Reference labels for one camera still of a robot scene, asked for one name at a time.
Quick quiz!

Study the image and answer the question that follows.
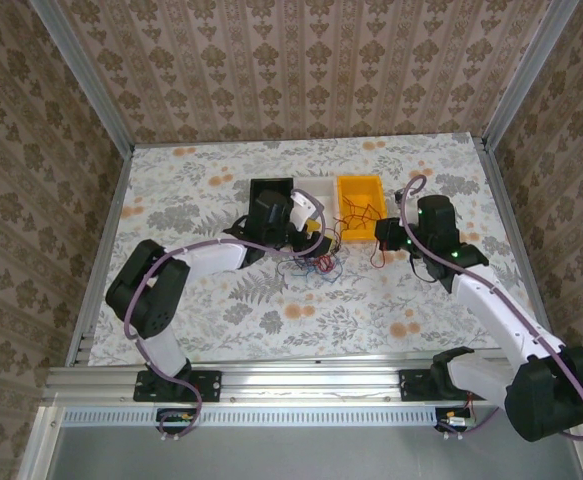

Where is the thin red cable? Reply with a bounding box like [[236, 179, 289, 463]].
[[338, 195, 388, 247], [313, 244, 391, 275]]

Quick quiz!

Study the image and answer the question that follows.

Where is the thin dark cable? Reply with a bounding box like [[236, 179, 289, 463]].
[[274, 249, 345, 281]]

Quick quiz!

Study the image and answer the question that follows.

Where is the black plastic bin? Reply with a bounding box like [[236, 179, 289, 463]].
[[248, 176, 295, 221]]

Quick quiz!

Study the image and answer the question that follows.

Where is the white plastic bin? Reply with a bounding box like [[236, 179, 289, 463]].
[[293, 175, 342, 231]]

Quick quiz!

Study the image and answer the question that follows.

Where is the yellow plastic bin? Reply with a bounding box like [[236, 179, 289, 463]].
[[337, 174, 388, 243]]

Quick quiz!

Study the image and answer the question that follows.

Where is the floral table cloth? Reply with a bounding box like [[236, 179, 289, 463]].
[[88, 132, 547, 367]]

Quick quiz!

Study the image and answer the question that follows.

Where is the grey metal sheet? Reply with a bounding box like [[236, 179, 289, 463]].
[[18, 405, 583, 480]]

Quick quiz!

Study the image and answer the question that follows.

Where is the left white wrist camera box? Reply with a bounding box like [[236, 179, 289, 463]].
[[289, 190, 323, 229]]

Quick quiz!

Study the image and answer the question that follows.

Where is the right aluminium side rail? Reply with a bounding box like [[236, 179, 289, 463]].
[[473, 133, 563, 365]]

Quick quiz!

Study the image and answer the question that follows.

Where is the aluminium side rail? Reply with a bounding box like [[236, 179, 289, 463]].
[[473, 133, 563, 365], [64, 144, 136, 367]]

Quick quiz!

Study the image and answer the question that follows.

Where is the aluminium front rail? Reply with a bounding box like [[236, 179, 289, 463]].
[[40, 355, 583, 407]]

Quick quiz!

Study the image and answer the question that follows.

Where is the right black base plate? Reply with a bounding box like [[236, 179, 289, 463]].
[[399, 368, 493, 403]]

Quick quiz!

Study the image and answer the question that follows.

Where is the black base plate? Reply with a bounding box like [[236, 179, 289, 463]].
[[133, 369, 223, 403], [399, 368, 493, 403]]

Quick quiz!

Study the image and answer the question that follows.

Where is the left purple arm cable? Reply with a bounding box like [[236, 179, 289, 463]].
[[123, 189, 328, 441]]

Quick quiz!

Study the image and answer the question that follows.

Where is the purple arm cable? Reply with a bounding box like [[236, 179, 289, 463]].
[[123, 189, 328, 441], [399, 174, 583, 441]]

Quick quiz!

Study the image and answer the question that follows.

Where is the left aluminium side rail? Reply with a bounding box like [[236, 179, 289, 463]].
[[64, 144, 136, 367]]

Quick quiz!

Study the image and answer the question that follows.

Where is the slotted grey cable duct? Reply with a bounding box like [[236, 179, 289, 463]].
[[60, 406, 472, 427]]

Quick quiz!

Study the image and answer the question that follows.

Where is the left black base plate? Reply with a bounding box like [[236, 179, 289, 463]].
[[133, 369, 223, 403]]

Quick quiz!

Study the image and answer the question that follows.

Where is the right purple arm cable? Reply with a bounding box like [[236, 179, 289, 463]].
[[399, 174, 583, 441]]

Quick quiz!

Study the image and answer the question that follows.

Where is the right aluminium frame post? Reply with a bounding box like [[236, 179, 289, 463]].
[[481, 0, 581, 151]]

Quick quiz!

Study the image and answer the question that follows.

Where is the aluminium frame post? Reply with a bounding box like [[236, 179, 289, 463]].
[[29, 0, 136, 153], [481, 0, 581, 151]]

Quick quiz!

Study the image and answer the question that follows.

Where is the right black connector bracket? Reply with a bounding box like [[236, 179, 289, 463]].
[[434, 406, 476, 435]]

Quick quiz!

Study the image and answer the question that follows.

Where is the black connector bracket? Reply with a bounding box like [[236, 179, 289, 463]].
[[434, 406, 476, 435], [155, 407, 198, 437]]

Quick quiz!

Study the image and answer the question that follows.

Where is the left black connector bracket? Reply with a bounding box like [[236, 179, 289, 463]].
[[155, 407, 198, 437]]

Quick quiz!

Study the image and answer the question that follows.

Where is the left aluminium frame post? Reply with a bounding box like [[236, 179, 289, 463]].
[[29, 0, 136, 153]]

